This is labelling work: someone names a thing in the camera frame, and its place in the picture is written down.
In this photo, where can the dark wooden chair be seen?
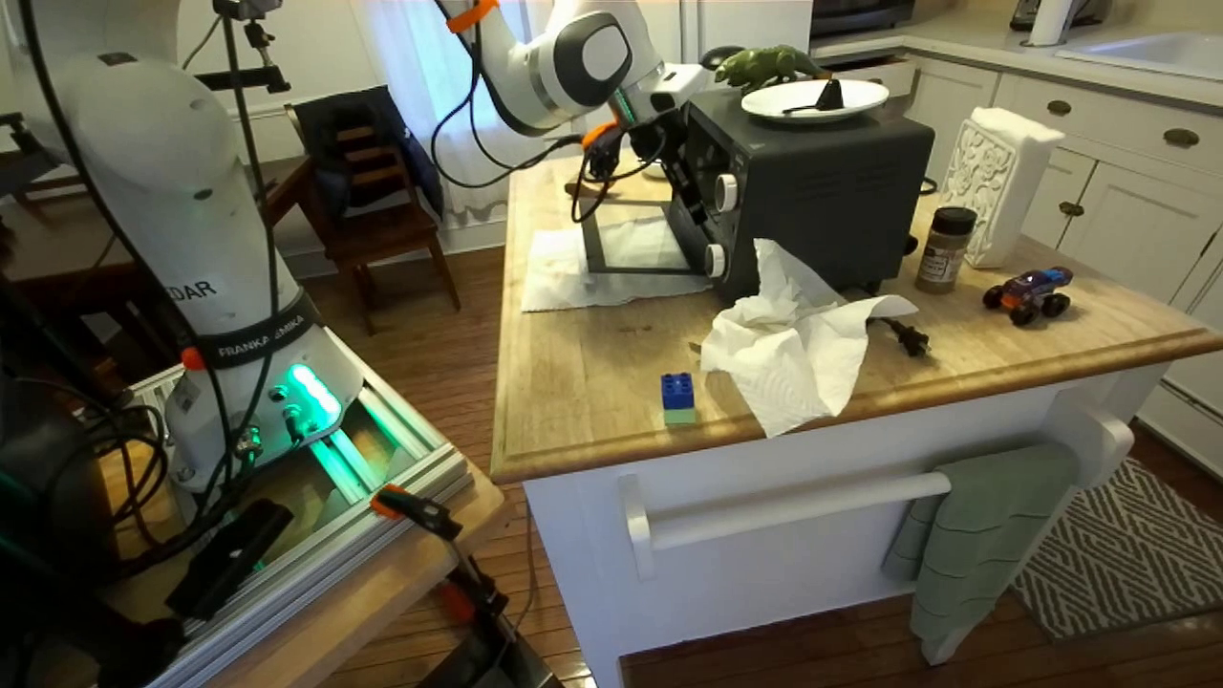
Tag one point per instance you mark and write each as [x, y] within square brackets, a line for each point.
[367, 187]

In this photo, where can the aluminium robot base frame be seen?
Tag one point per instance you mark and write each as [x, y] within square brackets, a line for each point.
[321, 439]

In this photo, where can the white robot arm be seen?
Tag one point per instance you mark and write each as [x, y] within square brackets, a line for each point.
[106, 93]

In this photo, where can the blue red toy truck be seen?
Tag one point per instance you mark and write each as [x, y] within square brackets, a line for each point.
[1028, 294]

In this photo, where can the blue green sponge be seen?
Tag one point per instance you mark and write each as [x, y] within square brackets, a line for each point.
[678, 399]

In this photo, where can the white cloth under oven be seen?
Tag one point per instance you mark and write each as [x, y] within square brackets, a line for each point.
[559, 275]

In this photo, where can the white towel bar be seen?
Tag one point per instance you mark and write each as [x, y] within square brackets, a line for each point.
[1089, 437]

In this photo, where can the green plant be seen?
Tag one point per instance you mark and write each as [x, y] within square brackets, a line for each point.
[761, 67]

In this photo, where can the crumpled white paper towel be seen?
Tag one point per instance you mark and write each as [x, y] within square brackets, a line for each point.
[791, 349]

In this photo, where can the white kitchen island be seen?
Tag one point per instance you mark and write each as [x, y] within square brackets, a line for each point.
[577, 413]

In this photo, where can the white kitchen cabinets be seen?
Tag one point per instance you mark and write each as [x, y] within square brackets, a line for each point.
[1138, 179]

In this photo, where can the black flat device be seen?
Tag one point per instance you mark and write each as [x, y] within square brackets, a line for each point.
[226, 560]

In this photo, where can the white plate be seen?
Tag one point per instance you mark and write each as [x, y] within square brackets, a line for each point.
[771, 99]

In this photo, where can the black toaster oven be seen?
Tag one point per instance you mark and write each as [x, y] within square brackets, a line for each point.
[837, 197]

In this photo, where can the glass oven door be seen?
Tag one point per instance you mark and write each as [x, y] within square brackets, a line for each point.
[632, 244]

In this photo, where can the patterned floor rug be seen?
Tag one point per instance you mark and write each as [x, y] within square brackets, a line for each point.
[1124, 550]

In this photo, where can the green hanging towel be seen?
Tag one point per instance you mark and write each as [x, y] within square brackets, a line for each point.
[967, 543]

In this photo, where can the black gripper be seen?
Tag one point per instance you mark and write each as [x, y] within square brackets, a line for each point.
[650, 126]

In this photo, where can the dark utensil on plate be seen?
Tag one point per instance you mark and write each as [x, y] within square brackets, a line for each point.
[832, 98]

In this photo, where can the spice jar black lid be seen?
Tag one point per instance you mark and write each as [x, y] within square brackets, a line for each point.
[945, 244]

